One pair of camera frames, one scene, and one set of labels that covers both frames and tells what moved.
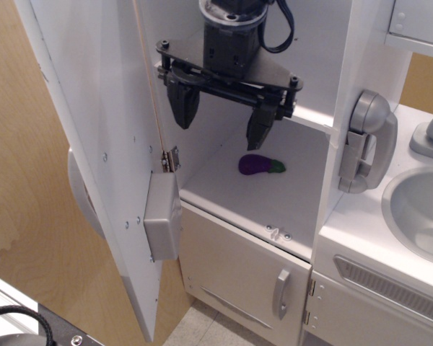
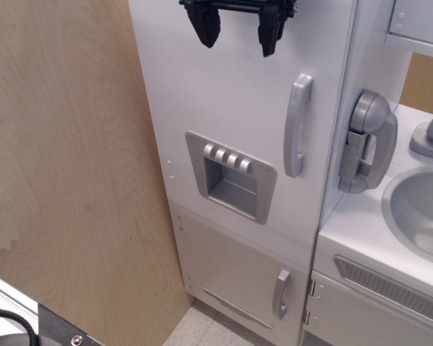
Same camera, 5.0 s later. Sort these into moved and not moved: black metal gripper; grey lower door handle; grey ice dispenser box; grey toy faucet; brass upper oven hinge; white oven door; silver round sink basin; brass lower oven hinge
Moved: black metal gripper; grey ice dispenser box
Not moved: brass lower oven hinge; grey toy faucet; grey lower door handle; brass upper oven hinge; white oven door; silver round sink basin
